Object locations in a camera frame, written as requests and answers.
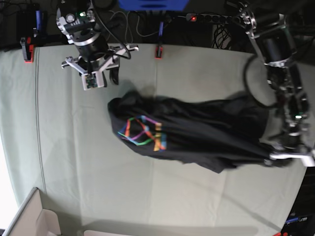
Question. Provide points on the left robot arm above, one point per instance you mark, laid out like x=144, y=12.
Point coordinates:
x=268, y=31

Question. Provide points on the red black clamp center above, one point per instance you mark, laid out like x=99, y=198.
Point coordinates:
x=158, y=52

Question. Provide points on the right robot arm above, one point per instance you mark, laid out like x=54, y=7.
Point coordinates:
x=81, y=24

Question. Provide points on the black t-shirt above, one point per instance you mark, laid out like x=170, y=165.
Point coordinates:
x=216, y=134

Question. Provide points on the white power strip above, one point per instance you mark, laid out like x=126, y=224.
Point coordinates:
x=208, y=18

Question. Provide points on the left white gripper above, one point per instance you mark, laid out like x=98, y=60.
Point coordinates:
x=303, y=152

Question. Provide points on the blue box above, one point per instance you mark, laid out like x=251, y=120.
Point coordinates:
x=154, y=5

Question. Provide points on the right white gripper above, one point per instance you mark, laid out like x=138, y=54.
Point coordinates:
x=100, y=62

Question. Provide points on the cardboard box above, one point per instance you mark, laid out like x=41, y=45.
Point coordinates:
x=32, y=219

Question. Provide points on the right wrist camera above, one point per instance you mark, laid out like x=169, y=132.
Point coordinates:
x=94, y=80

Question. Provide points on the red black clamp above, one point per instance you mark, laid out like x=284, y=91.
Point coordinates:
x=27, y=49
x=158, y=52

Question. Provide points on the red black clamp left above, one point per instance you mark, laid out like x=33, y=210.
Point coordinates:
x=27, y=49

